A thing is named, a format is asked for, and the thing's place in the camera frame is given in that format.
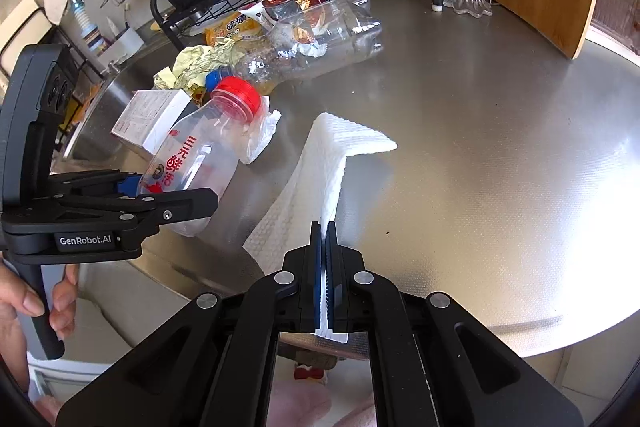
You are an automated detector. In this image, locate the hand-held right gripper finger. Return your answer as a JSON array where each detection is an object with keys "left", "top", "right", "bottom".
[
  {"left": 326, "top": 221, "right": 585, "bottom": 427},
  {"left": 56, "top": 222, "right": 329, "bottom": 427}
]

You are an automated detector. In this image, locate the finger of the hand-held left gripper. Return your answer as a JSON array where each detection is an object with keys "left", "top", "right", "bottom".
[
  {"left": 47, "top": 169, "right": 151, "bottom": 200},
  {"left": 50, "top": 188, "right": 220, "bottom": 235}
]

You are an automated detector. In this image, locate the red-capped clear plastic bottle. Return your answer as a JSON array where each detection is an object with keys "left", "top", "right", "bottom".
[{"left": 136, "top": 77, "right": 262, "bottom": 238}]

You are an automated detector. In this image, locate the white paper towel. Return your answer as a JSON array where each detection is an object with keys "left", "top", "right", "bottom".
[{"left": 243, "top": 112, "right": 398, "bottom": 344}]

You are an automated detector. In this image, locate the orange soap wrapper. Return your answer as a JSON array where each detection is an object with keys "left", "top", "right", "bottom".
[{"left": 204, "top": 12, "right": 263, "bottom": 48}]

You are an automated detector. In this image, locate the person's left hand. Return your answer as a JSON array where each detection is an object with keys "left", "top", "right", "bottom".
[{"left": 0, "top": 256, "right": 81, "bottom": 343}]

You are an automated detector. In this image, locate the small white cardboard box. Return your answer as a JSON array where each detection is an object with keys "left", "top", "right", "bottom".
[{"left": 111, "top": 89, "right": 193, "bottom": 155}]

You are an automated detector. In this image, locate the stainless steel sink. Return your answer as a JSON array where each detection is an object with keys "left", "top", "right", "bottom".
[{"left": 60, "top": 32, "right": 191, "bottom": 170}]

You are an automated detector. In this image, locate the crumpled white tissue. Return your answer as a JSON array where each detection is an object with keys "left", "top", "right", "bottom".
[{"left": 239, "top": 109, "right": 282, "bottom": 165}]

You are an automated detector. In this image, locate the white plastic container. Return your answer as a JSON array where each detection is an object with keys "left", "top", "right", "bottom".
[{"left": 99, "top": 26, "right": 147, "bottom": 58}]

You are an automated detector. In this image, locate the crumpled yellow paper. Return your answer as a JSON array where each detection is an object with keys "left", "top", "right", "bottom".
[{"left": 152, "top": 44, "right": 236, "bottom": 100}]

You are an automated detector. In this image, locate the crushed blue-capped clear bottle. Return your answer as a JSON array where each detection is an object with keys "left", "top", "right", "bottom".
[{"left": 205, "top": 0, "right": 385, "bottom": 96}]

